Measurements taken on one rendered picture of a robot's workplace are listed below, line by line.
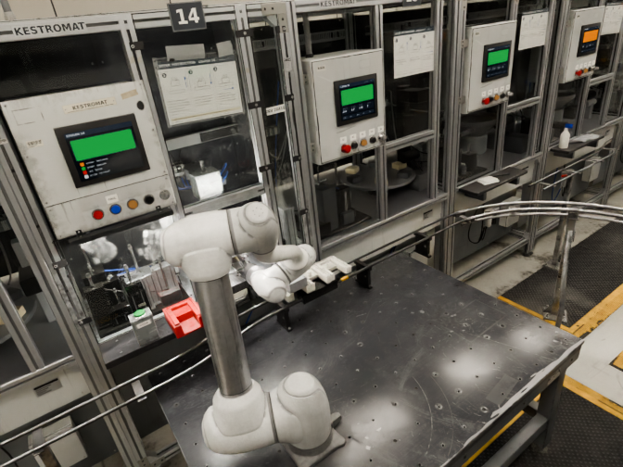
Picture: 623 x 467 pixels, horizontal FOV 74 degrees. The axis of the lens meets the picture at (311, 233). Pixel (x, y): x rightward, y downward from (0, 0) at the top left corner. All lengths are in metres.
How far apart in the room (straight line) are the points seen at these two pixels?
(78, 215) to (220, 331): 0.69
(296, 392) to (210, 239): 0.54
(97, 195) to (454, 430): 1.46
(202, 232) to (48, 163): 0.65
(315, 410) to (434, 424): 0.45
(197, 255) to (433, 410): 1.00
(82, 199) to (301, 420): 1.03
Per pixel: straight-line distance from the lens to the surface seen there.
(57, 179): 1.61
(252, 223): 1.10
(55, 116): 1.58
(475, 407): 1.68
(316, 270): 2.01
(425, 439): 1.57
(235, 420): 1.35
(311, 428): 1.41
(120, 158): 1.60
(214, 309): 1.21
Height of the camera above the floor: 1.93
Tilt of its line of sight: 26 degrees down
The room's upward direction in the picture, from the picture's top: 7 degrees counter-clockwise
